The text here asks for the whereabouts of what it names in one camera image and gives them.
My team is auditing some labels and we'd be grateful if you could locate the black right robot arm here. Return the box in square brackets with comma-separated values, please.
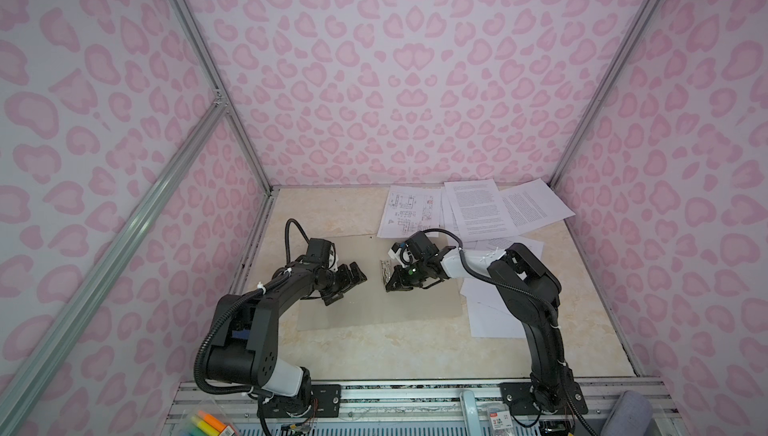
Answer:
[384, 237, 588, 418]

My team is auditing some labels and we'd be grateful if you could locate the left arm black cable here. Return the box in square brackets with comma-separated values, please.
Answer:
[283, 218, 311, 266]

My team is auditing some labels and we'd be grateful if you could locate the highlighter marker pack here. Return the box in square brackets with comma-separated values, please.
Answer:
[179, 410, 239, 436]

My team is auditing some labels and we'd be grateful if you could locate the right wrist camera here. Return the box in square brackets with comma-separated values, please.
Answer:
[388, 231, 439, 266]

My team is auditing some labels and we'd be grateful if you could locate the blank white paper sheet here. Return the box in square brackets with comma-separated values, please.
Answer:
[459, 235, 546, 340]

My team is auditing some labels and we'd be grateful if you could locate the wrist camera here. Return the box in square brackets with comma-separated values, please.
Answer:
[388, 231, 439, 266]
[303, 238, 337, 270]

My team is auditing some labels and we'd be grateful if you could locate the right corner aluminium post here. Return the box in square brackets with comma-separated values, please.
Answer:
[548, 0, 664, 190]

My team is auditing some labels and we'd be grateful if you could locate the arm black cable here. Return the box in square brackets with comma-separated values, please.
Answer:
[413, 228, 562, 329]
[283, 218, 311, 266]

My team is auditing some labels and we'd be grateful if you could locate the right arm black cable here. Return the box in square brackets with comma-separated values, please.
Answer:
[413, 228, 562, 329]

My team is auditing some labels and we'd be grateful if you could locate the technical drawing paper sheet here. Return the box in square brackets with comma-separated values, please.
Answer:
[377, 186, 442, 239]

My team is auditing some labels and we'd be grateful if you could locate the corner aluminium post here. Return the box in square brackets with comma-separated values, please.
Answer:
[548, 0, 664, 190]
[168, 0, 273, 195]

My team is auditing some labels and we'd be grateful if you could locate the right printed text sheet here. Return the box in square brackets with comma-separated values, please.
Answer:
[500, 179, 575, 234]

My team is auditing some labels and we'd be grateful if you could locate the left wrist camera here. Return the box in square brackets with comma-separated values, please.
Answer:
[303, 238, 337, 270]

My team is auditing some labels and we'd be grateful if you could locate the diagonal aluminium frame bar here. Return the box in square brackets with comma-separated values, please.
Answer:
[1, 101, 227, 435]

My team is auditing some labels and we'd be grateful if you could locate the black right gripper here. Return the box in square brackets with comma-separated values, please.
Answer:
[384, 258, 431, 291]

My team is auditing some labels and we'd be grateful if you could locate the small labelled plastic bag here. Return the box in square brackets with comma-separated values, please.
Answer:
[485, 404, 515, 436]

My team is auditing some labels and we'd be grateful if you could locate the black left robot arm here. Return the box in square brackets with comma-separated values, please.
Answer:
[193, 258, 367, 415]

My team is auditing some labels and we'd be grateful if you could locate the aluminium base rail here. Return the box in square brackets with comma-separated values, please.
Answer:
[161, 377, 687, 435]

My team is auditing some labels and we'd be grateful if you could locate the central printed text sheet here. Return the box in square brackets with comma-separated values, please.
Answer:
[444, 180, 520, 243]

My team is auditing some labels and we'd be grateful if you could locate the left corner aluminium post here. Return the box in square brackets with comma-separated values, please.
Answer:
[168, 0, 273, 195]

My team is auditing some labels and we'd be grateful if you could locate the grey foam roll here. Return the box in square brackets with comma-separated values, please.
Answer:
[600, 390, 653, 436]

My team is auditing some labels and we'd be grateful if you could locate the translucent beige file folder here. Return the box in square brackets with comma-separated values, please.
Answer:
[297, 235, 463, 331]

